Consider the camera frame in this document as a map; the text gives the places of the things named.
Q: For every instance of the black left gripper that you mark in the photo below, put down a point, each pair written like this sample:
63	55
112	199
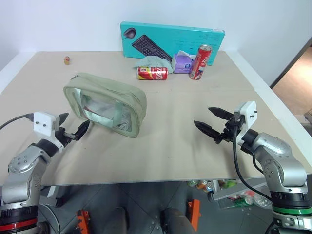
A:
62	136

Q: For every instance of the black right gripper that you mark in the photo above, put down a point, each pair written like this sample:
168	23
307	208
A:
230	132

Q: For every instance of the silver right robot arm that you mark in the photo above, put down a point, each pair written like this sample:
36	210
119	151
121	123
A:
280	161

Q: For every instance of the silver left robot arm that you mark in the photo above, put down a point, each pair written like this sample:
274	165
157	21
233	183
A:
23	168

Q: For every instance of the pale green toiletry pouch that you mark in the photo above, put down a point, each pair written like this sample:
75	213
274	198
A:
107	97

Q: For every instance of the tall slim red can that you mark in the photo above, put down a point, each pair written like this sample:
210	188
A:
200	63

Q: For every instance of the purple tissue pack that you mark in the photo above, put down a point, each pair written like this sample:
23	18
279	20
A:
181	64

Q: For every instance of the short red soda can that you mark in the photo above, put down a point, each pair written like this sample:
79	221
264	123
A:
153	73

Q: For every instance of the grey bin with bottles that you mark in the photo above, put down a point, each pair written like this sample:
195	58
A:
241	195

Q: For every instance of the light green cloth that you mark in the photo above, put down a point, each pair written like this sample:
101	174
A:
151	61

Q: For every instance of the teal keyboard mouse box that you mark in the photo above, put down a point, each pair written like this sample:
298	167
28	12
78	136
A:
170	39

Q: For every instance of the orange clamp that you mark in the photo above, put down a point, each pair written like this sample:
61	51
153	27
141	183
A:
83	219
195	212

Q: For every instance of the dark rounded shape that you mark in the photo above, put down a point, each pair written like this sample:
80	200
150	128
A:
176	220

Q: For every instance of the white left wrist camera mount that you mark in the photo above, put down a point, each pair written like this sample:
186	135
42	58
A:
44	123

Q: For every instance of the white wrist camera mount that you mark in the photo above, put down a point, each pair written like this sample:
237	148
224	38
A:
44	123
249	112

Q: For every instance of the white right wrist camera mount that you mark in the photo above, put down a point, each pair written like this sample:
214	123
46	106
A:
249	112

